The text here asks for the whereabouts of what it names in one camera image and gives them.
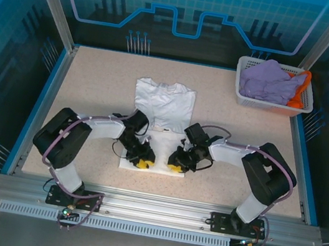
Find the white t-shirt with robot print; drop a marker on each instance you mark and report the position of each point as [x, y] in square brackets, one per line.
[163, 104]

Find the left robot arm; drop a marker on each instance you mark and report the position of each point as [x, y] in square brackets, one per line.
[60, 140]

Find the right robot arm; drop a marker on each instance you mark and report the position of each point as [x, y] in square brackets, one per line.
[269, 175]

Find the purple t-shirt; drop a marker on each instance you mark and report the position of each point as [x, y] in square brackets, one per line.
[266, 80]

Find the orange t-shirt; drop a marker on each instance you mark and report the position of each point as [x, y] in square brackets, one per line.
[295, 103]

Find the white plastic mesh basket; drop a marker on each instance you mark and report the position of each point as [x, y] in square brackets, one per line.
[309, 100]

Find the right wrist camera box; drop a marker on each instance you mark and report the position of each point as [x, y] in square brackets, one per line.
[196, 133]

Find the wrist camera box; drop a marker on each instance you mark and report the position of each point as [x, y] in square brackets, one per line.
[196, 133]
[137, 121]

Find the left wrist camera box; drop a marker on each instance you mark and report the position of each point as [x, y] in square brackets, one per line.
[137, 121]

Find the aluminium mounting rail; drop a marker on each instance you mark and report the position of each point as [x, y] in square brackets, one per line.
[153, 206]

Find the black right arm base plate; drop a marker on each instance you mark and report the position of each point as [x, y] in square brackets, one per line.
[219, 222]

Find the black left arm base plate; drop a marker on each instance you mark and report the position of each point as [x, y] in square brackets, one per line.
[57, 198]

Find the table side rail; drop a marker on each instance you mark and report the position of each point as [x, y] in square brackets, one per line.
[59, 80]
[301, 146]

